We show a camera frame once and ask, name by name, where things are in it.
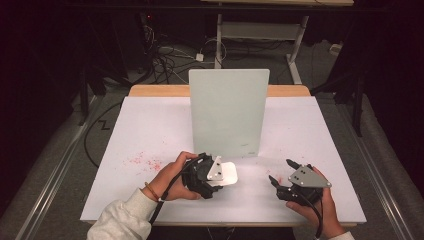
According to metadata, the wooden table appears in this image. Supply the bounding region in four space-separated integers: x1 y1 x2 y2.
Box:
79 84 368 229

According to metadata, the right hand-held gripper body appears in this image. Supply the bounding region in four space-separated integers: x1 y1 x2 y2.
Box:
275 164 333 205

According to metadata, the person's left hand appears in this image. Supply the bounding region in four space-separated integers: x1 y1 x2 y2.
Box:
141 150 203 202

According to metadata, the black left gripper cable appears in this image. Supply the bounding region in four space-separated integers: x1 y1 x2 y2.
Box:
148 156 201 226

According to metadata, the white power strip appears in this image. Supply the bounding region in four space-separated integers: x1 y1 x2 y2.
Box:
329 42 345 57

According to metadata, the black floor cable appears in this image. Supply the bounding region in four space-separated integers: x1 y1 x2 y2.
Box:
83 100 124 168

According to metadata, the aluminium floor rail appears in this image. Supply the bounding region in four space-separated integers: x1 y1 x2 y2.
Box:
14 95 103 240
328 96 416 240

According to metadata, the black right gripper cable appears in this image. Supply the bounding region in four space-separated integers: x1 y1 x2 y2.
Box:
296 193 325 240

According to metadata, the person's right hand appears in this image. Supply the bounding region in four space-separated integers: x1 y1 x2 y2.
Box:
285 166 348 239

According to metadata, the white table cover sheet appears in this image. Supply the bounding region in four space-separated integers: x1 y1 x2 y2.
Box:
81 96 368 224

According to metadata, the white whiteboard eraser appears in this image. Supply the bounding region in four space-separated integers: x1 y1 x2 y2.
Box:
213 160 239 188

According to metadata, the black metal stand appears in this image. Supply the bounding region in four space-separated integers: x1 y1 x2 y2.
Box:
311 66 366 138
74 63 134 127

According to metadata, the frosted glass whiteboard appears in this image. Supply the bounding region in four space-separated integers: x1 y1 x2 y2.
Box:
188 68 270 159

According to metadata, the tangle of floor cables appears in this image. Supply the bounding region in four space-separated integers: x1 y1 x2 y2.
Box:
141 13 201 85

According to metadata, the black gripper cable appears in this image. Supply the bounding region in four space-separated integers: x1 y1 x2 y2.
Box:
296 193 325 240
148 156 201 226

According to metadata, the white frame desk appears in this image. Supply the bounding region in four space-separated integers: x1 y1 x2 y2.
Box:
199 0 355 85

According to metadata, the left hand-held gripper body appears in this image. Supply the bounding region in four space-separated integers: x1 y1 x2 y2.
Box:
180 152 224 200

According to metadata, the orange bracelet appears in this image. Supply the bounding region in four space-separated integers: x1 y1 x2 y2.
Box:
144 181 161 203

